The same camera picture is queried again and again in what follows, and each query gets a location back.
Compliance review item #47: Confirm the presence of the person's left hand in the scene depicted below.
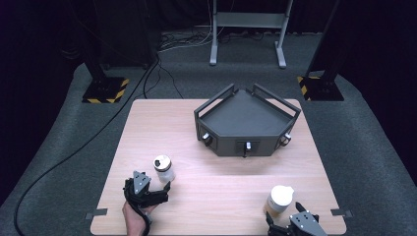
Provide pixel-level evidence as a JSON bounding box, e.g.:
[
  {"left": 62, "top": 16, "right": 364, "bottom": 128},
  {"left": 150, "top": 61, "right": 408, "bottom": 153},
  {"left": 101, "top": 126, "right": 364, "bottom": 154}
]
[{"left": 121, "top": 201, "right": 159, "bottom": 236}]

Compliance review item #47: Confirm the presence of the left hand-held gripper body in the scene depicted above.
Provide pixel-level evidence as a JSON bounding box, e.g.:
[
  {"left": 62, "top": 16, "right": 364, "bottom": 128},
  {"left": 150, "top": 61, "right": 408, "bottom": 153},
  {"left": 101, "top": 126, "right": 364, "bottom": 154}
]
[{"left": 123, "top": 170, "right": 165, "bottom": 209}]

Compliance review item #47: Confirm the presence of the grey tape tab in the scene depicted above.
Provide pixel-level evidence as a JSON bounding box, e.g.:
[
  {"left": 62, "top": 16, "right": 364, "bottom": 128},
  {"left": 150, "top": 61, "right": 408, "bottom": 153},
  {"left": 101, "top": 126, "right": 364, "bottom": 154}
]
[
  {"left": 329, "top": 207, "right": 355, "bottom": 219},
  {"left": 85, "top": 207, "right": 109, "bottom": 221}
]

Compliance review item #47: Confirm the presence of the thick black floor cable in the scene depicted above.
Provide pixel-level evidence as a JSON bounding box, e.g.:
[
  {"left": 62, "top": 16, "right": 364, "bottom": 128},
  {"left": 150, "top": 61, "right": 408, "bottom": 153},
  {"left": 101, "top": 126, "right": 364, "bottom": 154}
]
[{"left": 13, "top": 57, "right": 161, "bottom": 236}]

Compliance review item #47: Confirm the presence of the bundle of floor cables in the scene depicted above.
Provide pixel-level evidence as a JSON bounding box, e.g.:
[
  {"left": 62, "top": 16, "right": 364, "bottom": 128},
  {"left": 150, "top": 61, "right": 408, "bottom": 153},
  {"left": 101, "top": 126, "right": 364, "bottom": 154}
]
[{"left": 158, "top": 29, "right": 214, "bottom": 54}]

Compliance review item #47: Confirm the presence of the thin black floor cable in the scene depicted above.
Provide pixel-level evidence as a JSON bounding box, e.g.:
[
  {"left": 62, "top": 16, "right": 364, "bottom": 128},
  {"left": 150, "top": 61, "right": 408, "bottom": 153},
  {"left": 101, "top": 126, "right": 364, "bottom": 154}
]
[{"left": 143, "top": 61, "right": 185, "bottom": 100}]

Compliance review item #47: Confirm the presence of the dark grey corner shelf tray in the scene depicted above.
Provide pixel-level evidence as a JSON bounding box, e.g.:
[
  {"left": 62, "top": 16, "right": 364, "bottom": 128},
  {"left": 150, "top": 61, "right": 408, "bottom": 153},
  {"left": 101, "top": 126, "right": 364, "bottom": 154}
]
[{"left": 193, "top": 83, "right": 302, "bottom": 158}]

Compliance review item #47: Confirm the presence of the black stand with striped base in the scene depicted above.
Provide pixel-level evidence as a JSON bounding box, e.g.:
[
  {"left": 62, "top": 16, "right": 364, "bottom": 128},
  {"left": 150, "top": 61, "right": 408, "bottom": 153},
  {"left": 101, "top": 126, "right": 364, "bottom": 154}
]
[
  {"left": 296, "top": 0, "right": 345, "bottom": 102},
  {"left": 77, "top": 0, "right": 131, "bottom": 105}
]

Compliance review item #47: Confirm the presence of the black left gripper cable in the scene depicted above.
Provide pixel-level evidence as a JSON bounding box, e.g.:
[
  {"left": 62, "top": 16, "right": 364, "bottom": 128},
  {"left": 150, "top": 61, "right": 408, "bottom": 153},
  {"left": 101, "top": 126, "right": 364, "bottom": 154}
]
[{"left": 124, "top": 191, "right": 153, "bottom": 236}]

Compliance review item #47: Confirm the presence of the grey metal stand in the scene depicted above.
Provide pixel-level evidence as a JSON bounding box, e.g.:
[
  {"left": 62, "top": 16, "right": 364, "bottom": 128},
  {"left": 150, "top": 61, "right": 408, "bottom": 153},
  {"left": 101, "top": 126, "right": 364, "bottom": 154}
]
[{"left": 208, "top": 0, "right": 295, "bottom": 70}]

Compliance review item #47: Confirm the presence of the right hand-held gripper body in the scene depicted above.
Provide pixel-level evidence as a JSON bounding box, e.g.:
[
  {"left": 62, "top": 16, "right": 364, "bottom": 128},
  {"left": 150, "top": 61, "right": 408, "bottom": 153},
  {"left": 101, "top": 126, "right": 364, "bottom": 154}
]
[{"left": 268, "top": 210, "right": 328, "bottom": 236}]

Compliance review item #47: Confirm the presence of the amber jar with white lid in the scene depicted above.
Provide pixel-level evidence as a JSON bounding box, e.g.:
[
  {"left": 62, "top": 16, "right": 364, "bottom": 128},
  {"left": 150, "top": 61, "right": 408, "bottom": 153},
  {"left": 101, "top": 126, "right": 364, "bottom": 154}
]
[{"left": 263, "top": 184, "right": 295, "bottom": 218}]

